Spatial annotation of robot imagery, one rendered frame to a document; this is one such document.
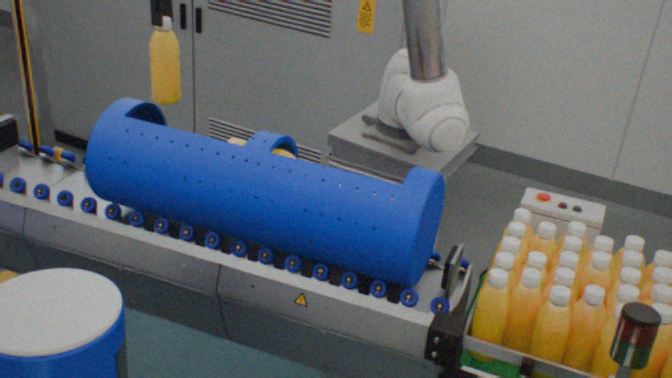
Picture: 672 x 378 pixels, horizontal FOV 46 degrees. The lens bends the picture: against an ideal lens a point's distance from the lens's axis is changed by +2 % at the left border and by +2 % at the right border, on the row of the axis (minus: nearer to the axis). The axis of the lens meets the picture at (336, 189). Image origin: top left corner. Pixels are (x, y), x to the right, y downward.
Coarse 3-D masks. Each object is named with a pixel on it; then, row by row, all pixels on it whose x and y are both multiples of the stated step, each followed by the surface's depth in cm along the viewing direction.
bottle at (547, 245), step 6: (540, 234) 188; (534, 240) 189; (540, 240) 188; (546, 240) 188; (552, 240) 188; (528, 246) 191; (534, 246) 189; (540, 246) 188; (546, 246) 187; (552, 246) 188; (528, 252) 190; (546, 252) 188; (552, 252) 188; (546, 264) 189; (546, 270) 190
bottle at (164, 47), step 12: (156, 36) 196; (168, 36) 196; (156, 48) 196; (168, 48) 197; (156, 60) 198; (168, 60) 198; (156, 72) 199; (168, 72) 199; (156, 84) 201; (168, 84) 201; (156, 96) 203; (168, 96) 202; (180, 96) 206
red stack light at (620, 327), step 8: (624, 320) 135; (616, 328) 137; (624, 328) 135; (632, 328) 134; (640, 328) 133; (648, 328) 133; (656, 328) 133; (624, 336) 135; (632, 336) 134; (640, 336) 134; (648, 336) 134; (656, 336) 135; (632, 344) 135; (640, 344) 134; (648, 344) 135
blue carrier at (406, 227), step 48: (96, 144) 197; (144, 144) 194; (192, 144) 191; (288, 144) 201; (96, 192) 204; (144, 192) 196; (192, 192) 190; (240, 192) 186; (288, 192) 182; (336, 192) 179; (384, 192) 177; (432, 192) 179; (288, 240) 186; (336, 240) 180; (384, 240) 175; (432, 240) 195
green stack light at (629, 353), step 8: (616, 336) 137; (616, 344) 137; (624, 344) 136; (616, 352) 137; (624, 352) 136; (632, 352) 135; (640, 352) 135; (648, 352) 136; (616, 360) 138; (624, 360) 137; (632, 360) 136; (640, 360) 136; (648, 360) 138; (632, 368) 137; (640, 368) 137
